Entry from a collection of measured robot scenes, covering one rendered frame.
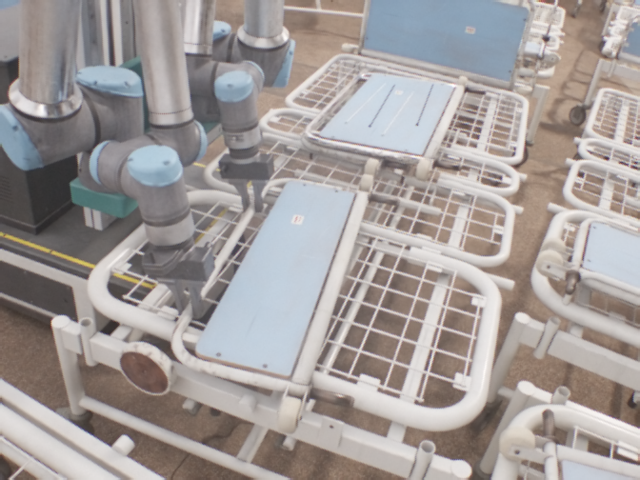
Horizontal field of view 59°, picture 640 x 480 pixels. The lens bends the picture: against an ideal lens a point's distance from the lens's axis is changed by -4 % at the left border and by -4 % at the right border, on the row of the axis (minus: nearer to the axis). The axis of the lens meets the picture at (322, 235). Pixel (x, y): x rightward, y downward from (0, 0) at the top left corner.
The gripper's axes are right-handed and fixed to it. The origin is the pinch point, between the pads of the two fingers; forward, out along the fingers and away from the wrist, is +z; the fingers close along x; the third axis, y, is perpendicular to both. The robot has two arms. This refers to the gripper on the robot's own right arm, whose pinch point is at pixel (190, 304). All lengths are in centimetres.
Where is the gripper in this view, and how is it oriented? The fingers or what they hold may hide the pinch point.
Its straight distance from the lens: 125.4
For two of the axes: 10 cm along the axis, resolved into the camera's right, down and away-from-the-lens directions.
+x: -9.7, -0.5, 2.3
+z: 0.8, 8.4, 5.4
